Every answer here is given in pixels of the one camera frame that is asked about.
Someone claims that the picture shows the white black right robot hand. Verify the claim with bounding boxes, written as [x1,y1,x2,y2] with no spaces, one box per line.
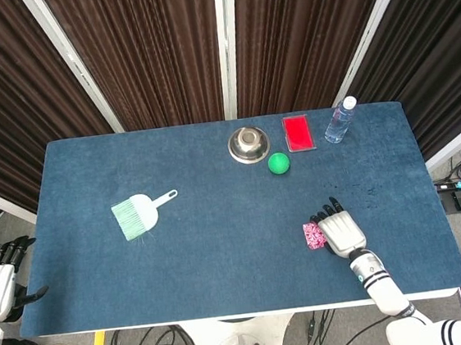
[307,193,369,262]

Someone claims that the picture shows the pink patterned block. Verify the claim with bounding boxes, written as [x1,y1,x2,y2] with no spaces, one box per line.
[301,220,326,252]

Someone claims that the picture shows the green ball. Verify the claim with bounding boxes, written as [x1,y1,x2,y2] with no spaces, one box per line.
[267,151,293,177]

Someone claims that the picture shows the red box clear case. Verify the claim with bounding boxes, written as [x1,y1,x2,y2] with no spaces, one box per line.
[281,112,319,154]

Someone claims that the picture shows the clear plastic water bottle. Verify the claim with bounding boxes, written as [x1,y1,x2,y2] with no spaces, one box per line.
[320,94,362,146]

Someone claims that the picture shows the blue table mat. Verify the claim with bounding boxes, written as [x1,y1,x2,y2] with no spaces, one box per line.
[0,94,461,339]

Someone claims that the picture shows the upturned stainless steel bowl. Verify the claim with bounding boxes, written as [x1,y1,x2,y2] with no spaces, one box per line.
[225,124,272,167]

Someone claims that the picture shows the white brush green bristles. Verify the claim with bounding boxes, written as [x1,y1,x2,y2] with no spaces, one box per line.
[108,188,184,244]

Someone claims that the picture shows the brown curtain partition panel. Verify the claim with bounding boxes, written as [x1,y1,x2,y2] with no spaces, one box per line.
[226,0,410,119]
[0,0,123,216]
[42,0,228,138]
[335,0,461,169]

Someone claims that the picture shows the black cable green plug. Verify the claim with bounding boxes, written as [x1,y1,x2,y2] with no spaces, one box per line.
[286,308,345,345]

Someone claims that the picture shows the white partition frame post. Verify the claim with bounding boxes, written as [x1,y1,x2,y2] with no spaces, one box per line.
[321,0,430,108]
[212,0,249,120]
[21,0,125,143]

